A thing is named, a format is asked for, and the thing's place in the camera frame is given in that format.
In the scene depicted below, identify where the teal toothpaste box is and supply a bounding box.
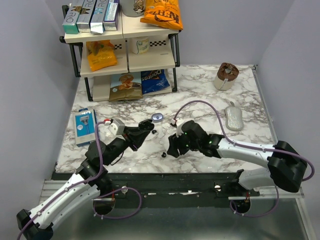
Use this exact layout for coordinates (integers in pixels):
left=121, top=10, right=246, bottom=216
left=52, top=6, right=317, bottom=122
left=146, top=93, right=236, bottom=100
left=62, top=0, right=84, bottom=34

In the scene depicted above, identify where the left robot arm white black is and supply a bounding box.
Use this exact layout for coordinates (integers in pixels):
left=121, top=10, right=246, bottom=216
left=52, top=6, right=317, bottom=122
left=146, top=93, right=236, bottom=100
left=16, top=119, right=155, bottom=240

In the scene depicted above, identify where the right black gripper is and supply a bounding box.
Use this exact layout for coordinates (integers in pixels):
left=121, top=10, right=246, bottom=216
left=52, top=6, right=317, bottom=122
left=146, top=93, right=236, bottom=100
left=166, top=129, right=201, bottom=158

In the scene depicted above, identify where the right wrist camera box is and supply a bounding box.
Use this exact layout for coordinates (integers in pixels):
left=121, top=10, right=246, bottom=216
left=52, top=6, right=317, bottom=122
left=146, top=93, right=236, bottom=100
left=170, top=118, right=185, bottom=138

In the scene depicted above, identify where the beige black shelf rack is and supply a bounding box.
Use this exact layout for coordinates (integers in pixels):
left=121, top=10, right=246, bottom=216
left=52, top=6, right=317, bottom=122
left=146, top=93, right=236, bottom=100
left=59, top=13, right=180, bottom=102

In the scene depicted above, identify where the grey cartoon mug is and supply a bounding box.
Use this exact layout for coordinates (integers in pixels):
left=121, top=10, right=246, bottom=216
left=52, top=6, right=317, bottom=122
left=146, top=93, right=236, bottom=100
left=119, top=0, right=146, bottom=17

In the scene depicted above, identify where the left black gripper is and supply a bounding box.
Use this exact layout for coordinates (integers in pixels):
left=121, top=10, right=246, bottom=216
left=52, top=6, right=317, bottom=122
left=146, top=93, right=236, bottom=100
left=103, top=126, right=151, bottom=167

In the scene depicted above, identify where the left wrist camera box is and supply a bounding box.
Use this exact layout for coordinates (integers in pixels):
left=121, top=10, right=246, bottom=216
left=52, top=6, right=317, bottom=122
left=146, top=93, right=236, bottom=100
left=108, top=119, right=125, bottom=136

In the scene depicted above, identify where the blue silver toothpaste box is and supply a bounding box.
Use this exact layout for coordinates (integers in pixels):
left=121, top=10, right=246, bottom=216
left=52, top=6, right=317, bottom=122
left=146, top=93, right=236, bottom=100
left=90, top=0, right=109, bottom=35

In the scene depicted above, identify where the purple white toothpaste box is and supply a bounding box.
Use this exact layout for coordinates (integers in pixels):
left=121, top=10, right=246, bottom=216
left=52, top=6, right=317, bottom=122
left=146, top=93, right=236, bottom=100
left=103, top=0, right=120, bottom=31

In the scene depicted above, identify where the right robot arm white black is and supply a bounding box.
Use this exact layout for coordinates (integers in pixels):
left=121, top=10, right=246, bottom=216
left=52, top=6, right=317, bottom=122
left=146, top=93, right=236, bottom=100
left=167, top=120, right=307, bottom=196

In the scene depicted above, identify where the black earbud charging case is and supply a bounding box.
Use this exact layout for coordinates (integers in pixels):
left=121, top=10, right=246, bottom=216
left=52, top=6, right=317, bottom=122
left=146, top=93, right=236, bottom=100
left=138, top=119, right=153, bottom=129

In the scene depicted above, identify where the white patterned mug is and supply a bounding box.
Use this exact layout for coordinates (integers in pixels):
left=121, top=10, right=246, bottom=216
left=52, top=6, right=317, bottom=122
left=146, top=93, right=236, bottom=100
left=130, top=36, right=150, bottom=55

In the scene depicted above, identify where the orange kettle chips bag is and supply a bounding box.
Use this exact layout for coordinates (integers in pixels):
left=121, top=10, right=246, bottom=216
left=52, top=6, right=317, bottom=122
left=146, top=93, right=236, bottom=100
left=140, top=0, right=184, bottom=31

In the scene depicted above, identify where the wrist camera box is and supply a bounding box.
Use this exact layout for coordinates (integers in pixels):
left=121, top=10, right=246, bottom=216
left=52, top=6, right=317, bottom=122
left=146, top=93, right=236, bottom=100
left=108, top=119, right=125, bottom=136
left=170, top=118, right=185, bottom=138

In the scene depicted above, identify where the blue-purple earbud charging case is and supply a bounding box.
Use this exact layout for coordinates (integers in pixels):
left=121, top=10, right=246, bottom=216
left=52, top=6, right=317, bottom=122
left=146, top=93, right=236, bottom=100
left=151, top=113, right=164, bottom=123

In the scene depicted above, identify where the blue razor package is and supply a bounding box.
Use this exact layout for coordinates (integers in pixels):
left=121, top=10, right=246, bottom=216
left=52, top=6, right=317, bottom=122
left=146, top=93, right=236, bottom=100
left=72, top=108, right=97, bottom=147

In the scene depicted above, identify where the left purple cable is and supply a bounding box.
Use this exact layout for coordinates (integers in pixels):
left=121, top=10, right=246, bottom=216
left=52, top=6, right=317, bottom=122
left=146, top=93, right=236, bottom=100
left=16, top=119, right=143, bottom=240

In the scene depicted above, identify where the blue doritos bag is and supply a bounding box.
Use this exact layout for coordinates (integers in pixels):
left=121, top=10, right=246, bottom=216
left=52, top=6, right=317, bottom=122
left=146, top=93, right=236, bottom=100
left=140, top=69, right=170, bottom=95

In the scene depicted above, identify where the brown chips bag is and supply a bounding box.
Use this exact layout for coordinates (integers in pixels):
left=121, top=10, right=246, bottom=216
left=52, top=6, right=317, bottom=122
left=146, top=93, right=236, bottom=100
left=109, top=72, right=143, bottom=102

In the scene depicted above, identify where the brown-topped white cup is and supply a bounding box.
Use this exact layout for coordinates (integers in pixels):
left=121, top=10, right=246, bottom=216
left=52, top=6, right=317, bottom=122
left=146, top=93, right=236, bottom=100
left=213, top=62, right=240, bottom=91

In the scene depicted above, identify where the orange snack bag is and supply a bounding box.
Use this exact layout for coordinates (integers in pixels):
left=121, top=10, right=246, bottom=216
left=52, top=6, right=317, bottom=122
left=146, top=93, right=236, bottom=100
left=85, top=40, right=118, bottom=72

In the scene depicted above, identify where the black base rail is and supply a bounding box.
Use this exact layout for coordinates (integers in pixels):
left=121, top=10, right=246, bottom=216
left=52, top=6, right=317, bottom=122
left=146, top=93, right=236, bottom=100
left=95, top=171, right=258, bottom=209

